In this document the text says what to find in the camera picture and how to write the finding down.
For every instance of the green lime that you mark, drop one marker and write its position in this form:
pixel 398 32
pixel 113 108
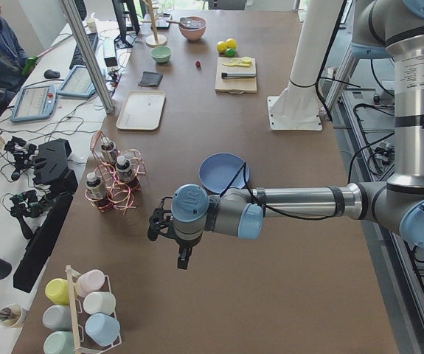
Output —
pixel 230 53

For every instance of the black computer mouse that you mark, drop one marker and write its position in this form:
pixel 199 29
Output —
pixel 51 74

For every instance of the cream rabbit tray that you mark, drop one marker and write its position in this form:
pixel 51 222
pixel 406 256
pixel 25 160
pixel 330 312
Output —
pixel 141 111

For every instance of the teach pendant tablet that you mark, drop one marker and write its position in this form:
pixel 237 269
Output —
pixel 34 103
pixel 77 84

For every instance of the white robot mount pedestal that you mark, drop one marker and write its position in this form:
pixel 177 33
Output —
pixel 297 107

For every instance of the white cup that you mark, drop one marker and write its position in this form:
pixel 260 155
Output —
pixel 99 302

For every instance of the grey cup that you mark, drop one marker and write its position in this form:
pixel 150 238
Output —
pixel 57 318

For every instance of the aluminium frame post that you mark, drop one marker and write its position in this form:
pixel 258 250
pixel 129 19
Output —
pixel 73 18

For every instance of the yellow plastic knife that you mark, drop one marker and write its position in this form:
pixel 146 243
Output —
pixel 236 64

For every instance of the metal spoon in bowl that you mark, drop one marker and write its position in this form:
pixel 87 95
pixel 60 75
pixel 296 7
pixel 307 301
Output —
pixel 188 23

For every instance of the yellow lemon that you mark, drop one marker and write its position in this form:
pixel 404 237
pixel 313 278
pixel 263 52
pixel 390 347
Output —
pixel 231 43
pixel 221 46

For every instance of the blue plate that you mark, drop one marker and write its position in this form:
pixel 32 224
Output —
pixel 217 171

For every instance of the pale green cup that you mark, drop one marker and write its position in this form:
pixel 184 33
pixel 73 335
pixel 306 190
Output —
pixel 59 342

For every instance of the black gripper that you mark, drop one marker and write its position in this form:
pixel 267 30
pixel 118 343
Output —
pixel 183 244

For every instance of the pink cup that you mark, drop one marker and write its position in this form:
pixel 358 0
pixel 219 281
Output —
pixel 88 282

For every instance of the black camera stand bracket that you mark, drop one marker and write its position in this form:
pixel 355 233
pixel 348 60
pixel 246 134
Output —
pixel 41 219

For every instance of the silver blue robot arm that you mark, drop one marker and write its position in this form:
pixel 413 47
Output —
pixel 381 29

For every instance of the copper wire bottle rack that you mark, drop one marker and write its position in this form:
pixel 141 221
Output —
pixel 121 195

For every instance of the pink bowl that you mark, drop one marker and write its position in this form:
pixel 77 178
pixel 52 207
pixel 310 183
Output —
pixel 193 35

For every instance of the dark drink bottle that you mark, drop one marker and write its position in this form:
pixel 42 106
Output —
pixel 109 150
pixel 96 191
pixel 124 169

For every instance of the green bowl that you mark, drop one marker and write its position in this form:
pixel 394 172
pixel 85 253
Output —
pixel 161 54

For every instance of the blue cup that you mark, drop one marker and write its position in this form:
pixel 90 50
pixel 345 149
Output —
pixel 103 329

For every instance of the white cup rack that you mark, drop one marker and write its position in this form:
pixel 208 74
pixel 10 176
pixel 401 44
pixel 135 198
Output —
pixel 82 342

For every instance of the wooden mug tree stand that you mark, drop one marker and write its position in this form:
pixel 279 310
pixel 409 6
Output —
pixel 155 39

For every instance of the wooden cutting board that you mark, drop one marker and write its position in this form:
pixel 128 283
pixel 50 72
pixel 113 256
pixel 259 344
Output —
pixel 236 86

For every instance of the yellow cup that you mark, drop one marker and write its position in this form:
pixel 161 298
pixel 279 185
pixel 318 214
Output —
pixel 57 291

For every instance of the grey folded cloth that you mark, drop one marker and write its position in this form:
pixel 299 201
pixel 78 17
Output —
pixel 150 79

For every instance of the steel muddler black tip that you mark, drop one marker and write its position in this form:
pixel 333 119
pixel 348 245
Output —
pixel 236 75

